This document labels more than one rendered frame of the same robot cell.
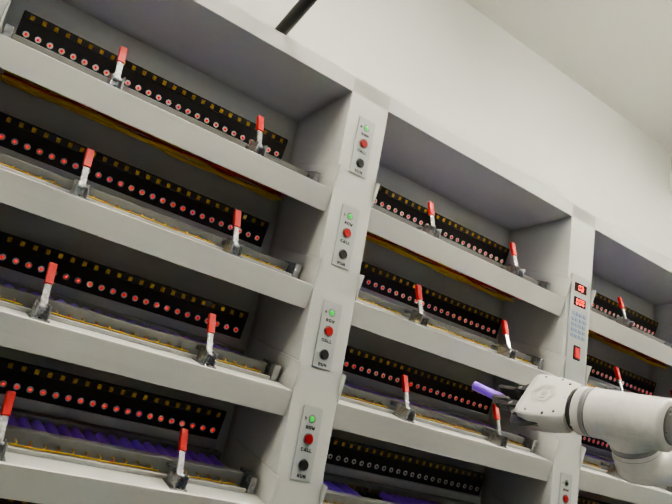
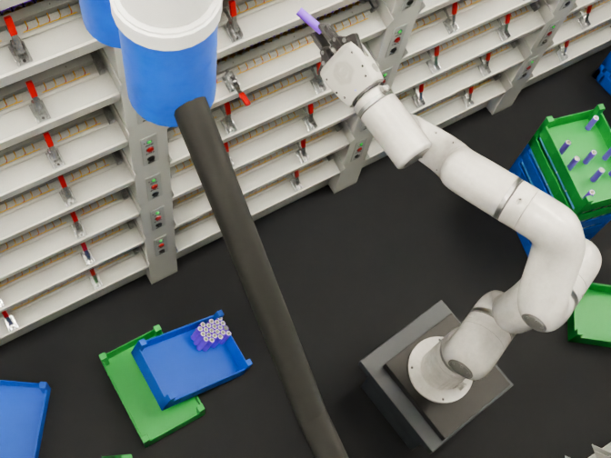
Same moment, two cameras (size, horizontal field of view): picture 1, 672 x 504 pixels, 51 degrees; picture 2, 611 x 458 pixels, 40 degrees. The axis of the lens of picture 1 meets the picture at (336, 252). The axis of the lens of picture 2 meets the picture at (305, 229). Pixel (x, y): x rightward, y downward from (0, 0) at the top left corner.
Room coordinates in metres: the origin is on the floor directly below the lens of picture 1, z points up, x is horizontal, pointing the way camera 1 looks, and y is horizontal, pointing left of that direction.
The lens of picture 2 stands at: (0.27, -0.21, 2.57)
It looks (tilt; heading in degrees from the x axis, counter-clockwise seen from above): 65 degrees down; 348
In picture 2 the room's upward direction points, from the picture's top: 15 degrees clockwise
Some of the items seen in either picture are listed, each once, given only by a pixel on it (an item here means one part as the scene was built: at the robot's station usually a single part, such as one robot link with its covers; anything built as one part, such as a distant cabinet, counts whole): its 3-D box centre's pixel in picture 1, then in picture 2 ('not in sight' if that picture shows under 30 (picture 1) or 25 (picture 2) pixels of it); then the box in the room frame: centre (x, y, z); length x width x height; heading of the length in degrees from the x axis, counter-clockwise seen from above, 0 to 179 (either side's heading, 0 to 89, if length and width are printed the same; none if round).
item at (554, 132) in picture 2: not in sight; (590, 157); (1.55, -1.29, 0.44); 0.30 x 0.20 x 0.08; 20
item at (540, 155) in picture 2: not in sight; (579, 169); (1.55, -1.29, 0.36); 0.30 x 0.20 x 0.08; 20
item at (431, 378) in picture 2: not in sight; (450, 361); (0.90, -0.83, 0.40); 0.19 x 0.19 x 0.18
